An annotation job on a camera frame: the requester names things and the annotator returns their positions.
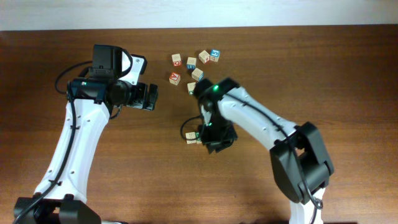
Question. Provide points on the wooden block red circle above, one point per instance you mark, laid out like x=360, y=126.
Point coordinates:
x=204, y=56

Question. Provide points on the wooden block green R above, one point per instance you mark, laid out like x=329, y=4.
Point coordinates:
x=198, y=139

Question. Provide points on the wooden block blue side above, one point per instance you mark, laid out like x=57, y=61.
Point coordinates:
x=197, y=74

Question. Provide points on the wooden block red A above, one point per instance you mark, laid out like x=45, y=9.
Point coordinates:
x=174, y=78

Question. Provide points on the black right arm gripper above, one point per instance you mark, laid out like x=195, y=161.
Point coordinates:
x=218, y=139

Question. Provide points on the wooden block green V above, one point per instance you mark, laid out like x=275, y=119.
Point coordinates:
x=190, y=87

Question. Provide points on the wooden block letter I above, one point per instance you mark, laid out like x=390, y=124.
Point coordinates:
x=191, y=137

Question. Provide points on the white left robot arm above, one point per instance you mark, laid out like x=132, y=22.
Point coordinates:
x=108, y=82

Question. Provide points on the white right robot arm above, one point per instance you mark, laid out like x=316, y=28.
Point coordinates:
x=300, y=162

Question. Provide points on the wooden block blue H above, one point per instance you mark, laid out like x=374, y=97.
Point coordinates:
x=191, y=63

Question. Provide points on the wooden block blue 5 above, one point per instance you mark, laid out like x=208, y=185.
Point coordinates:
x=215, y=55

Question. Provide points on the wooden block red Q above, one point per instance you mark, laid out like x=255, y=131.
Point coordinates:
x=176, y=60

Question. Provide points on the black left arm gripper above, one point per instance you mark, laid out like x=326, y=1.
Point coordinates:
x=138, y=101

